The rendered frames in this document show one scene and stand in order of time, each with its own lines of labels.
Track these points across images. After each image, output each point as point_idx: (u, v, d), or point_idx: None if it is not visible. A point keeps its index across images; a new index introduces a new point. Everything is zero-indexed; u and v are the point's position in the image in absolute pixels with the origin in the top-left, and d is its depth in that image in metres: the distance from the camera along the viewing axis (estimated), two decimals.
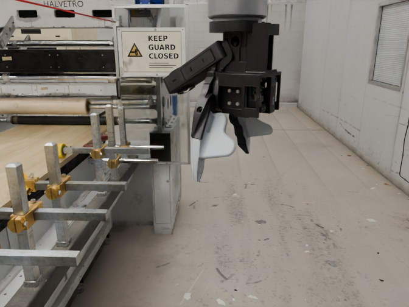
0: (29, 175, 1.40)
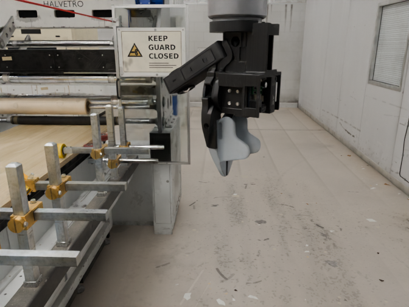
0: (29, 175, 1.40)
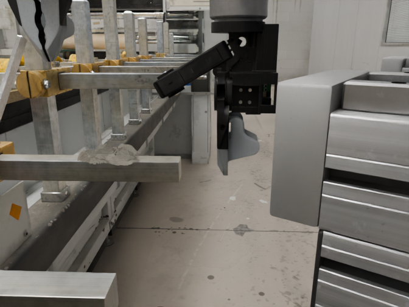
0: (120, 50, 1.66)
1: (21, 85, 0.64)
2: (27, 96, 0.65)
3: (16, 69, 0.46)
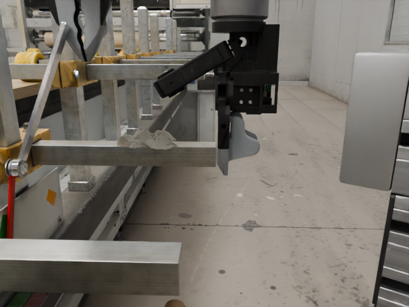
0: None
1: None
2: (58, 86, 0.66)
3: (59, 55, 0.47)
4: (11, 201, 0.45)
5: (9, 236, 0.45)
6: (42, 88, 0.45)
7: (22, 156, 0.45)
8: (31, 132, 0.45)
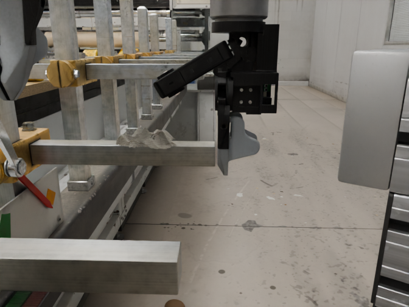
0: None
1: (52, 75, 0.65)
2: (57, 86, 0.66)
3: None
4: (27, 183, 0.49)
5: (40, 198, 0.53)
6: None
7: (14, 165, 0.44)
8: (9, 153, 0.41)
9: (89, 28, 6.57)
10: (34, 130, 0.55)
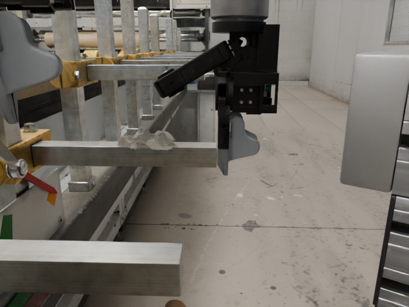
0: None
1: None
2: (58, 86, 0.66)
3: None
4: (30, 179, 0.50)
5: (44, 188, 0.54)
6: None
7: (16, 169, 0.44)
8: (10, 162, 0.41)
9: (89, 28, 6.57)
10: (35, 131, 0.55)
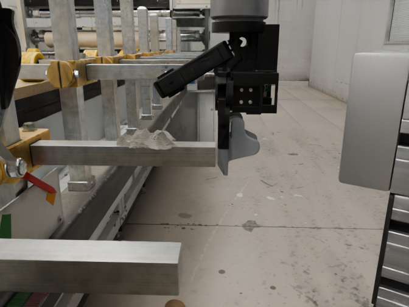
0: None
1: (52, 75, 0.65)
2: (58, 86, 0.66)
3: None
4: (29, 178, 0.49)
5: (44, 187, 0.54)
6: None
7: (14, 169, 0.44)
8: (8, 161, 0.41)
9: (89, 28, 6.57)
10: (34, 130, 0.55)
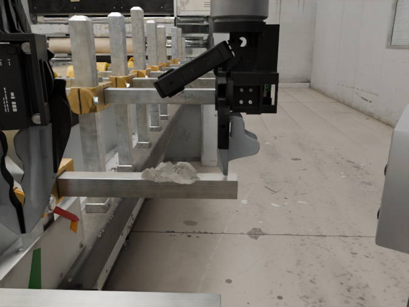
0: None
1: (72, 102, 0.67)
2: (78, 112, 0.67)
3: (19, 170, 0.33)
4: (56, 211, 0.51)
5: (68, 217, 0.55)
6: None
7: (45, 206, 0.45)
8: None
9: None
10: None
